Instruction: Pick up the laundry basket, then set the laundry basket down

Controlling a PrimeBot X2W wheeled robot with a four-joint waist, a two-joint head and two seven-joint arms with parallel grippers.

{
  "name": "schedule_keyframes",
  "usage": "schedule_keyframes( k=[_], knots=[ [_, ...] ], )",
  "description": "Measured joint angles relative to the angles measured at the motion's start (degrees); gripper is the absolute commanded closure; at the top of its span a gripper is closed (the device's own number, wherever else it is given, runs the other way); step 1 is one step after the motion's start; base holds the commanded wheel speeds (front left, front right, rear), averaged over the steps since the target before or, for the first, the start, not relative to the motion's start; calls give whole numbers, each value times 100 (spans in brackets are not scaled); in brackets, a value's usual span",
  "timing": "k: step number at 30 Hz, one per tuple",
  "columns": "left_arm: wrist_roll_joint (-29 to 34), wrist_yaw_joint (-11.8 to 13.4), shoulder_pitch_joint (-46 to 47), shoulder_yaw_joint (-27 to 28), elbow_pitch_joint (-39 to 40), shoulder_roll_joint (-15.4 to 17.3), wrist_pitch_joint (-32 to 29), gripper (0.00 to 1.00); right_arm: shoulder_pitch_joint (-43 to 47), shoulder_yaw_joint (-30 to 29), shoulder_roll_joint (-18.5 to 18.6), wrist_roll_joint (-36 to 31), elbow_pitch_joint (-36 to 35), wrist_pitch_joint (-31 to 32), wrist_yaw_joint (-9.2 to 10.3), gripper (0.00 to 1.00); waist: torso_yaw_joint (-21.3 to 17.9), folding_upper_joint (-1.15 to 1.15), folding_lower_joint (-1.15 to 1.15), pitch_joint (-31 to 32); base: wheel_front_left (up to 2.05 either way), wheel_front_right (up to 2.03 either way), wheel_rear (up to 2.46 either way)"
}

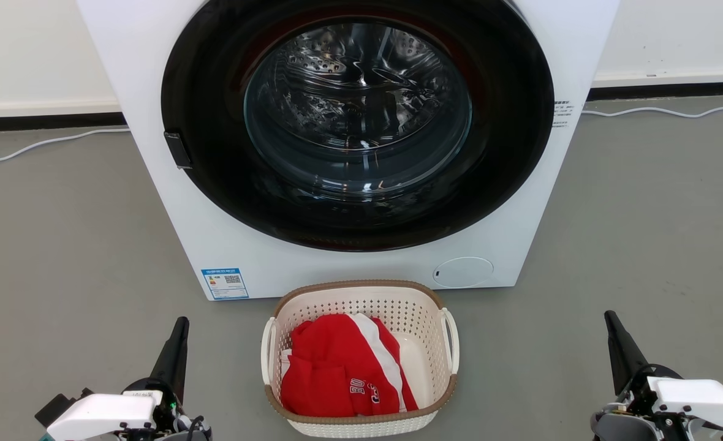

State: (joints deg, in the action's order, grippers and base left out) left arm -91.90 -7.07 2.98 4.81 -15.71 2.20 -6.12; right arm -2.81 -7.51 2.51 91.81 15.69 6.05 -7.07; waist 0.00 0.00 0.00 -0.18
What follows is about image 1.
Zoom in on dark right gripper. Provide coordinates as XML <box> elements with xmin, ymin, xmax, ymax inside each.
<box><xmin>591</xmin><ymin>310</ymin><xmax>684</xmax><ymax>441</ymax></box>

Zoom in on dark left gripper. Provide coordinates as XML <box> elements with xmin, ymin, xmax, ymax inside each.
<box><xmin>121</xmin><ymin>317</ymin><xmax>213</xmax><ymax>441</ymax></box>

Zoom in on white perforated laundry basket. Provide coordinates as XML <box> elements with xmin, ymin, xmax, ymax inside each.
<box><xmin>260</xmin><ymin>280</ymin><xmax>461</xmax><ymax>439</ymax></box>

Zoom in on blue energy label sticker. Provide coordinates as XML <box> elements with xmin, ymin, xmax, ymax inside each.
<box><xmin>201</xmin><ymin>268</ymin><xmax>250</xmax><ymax>301</ymax></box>

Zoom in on red white garment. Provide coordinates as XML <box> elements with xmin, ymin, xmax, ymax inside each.
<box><xmin>279</xmin><ymin>313</ymin><xmax>420</xmax><ymax>418</ymax></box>

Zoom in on round white filter cover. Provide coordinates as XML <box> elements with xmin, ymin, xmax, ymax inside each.
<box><xmin>433</xmin><ymin>257</ymin><xmax>495</xmax><ymax>290</ymax></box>

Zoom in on white front-load washing machine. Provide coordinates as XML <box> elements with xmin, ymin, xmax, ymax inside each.
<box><xmin>77</xmin><ymin>0</ymin><xmax>621</xmax><ymax>302</ymax></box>

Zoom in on small printed text sticker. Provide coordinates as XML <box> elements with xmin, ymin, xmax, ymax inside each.
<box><xmin>551</xmin><ymin>99</ymin><xmax>574</xmax><ymax>129</ymax></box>

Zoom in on black round washing machine door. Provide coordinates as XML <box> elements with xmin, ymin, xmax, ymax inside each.
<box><xmin>161</xmin><ymin>0</ymin><xmax>555</xmax><ymax>252</ymax></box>

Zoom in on black door handle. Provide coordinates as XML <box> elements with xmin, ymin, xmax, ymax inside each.
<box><xmin>164</xmin><ymin>130</ymin><xmax>193</xmax><ymax>170</ymax></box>

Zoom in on white power cable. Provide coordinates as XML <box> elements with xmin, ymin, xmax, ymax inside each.
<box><xmin>581</xmin><ymin>105</ymin><xmax>723</xmax><ymax>119</ymax></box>
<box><xmin>0</xmin><ymin>126</ymin><xmax>131</xmax><ymax>163</ymax></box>

